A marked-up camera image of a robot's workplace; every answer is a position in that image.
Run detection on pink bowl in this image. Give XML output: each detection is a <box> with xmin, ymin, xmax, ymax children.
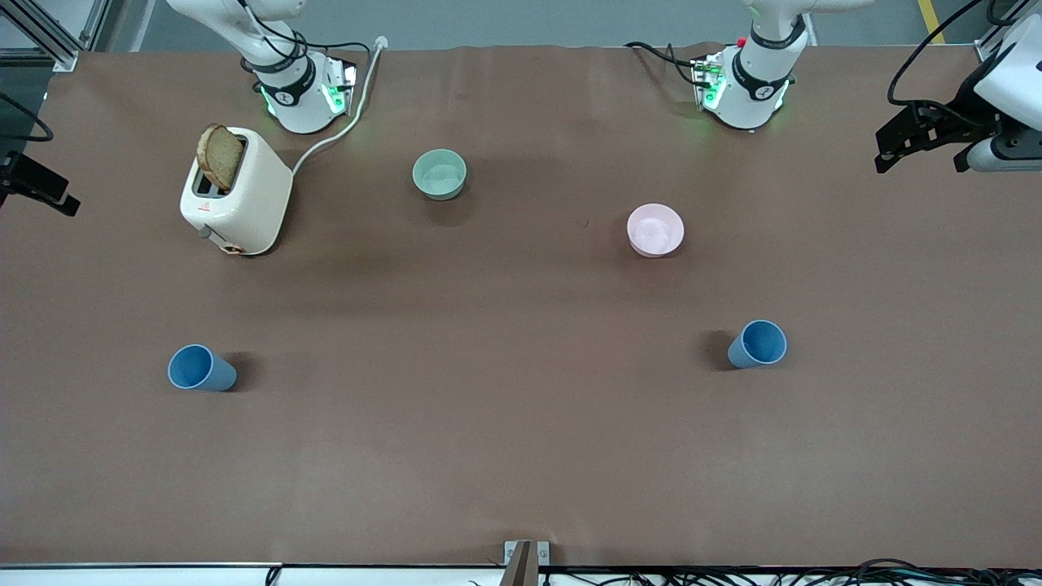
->
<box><xmin>627</xmin><ymin>203</ymin><xmax>685</xmax><ymax>259</ymax></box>

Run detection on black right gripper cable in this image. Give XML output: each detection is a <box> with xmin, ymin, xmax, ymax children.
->
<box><xmin>0</xmin><ymin>92</ymin><xmax>55</xmax><ymax>144</ymax></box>

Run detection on black arm base cable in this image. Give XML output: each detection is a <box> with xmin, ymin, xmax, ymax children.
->
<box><xmin>234</xmin><ymin>0</ymin><xmax>372</xmax><ymax>92</ymax></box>
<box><xmin>625</xmin><ymin>41</ymin><xmax>711</xmax><ymax>86</ymax></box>

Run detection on black right arm base cable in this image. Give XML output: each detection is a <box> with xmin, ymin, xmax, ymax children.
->
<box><xmin>234</xmin><ymin>0</ymin><xmax>372</xmax><ymax>92</ymax></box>

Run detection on blue plastic cup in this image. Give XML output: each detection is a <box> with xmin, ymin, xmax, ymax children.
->
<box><xmin>727</xmin><ymin>320</ymin><xmax>788</xmax><ymax>370</ymax></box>
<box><xmin>168</xmin><ymin>344</ymin><xmax>238</xmax><ymax>392</ymax></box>

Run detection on cream white toaster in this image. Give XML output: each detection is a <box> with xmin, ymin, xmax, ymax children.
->
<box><xmin>180</xmin><ymin>126</ymin><xmax>294</xmax><ymax>257</ymax></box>

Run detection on black left arm base cable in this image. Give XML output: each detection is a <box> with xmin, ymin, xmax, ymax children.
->
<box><xmin>625</xmin><ymin>41</ymin><xmax>711</xmax><ymax>86</ymax></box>

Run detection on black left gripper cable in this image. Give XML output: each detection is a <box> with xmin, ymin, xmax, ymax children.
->
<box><xmin>887</xmin><ymin>0</ymin><xmax>990</xmax><ymax>131</ymax></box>

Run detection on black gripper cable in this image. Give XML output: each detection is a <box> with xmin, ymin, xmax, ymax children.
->
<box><xmin>887</xmin><ymin>0</ymin><xmax>990</xmax><ymax>131</ymax></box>
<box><xmin>0</xmin><ymin>92</ymin><xmax>55</xmax><ymax>144</ymax></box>

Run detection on brown bread slice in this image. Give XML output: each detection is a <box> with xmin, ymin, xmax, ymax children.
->
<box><xmin>197</xmin><ymin>124</ymin><xmax>245</xmax><ymax>193</ymax></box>

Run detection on white toaster power cable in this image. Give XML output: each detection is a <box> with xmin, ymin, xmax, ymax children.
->
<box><xmin>291</xmin><ymin>37</ymin><xmax>387</xmax><ymax>176</ymax></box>

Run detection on green bowl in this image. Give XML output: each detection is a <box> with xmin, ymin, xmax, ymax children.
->
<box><xmin>412</xmin><ymin>149</ymin><xmax>468</xmax><ymax>201</ymax></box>

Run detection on aluminium frame post with bracket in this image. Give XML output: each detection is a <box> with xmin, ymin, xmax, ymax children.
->
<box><xmin>503</xmin><ymin>540</ymin><xmax>551</xmax><ymax>586</ymax></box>

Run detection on aluminium frame profile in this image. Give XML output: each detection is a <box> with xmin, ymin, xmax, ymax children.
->
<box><xmin>0</xmin><ymin>0</ymin><xmax>111</xmax><ymax>72</ymax></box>
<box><xmin>973</xmin><ymin>12</ymin><xmax>1028</xmax><ymax>63</ymax></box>

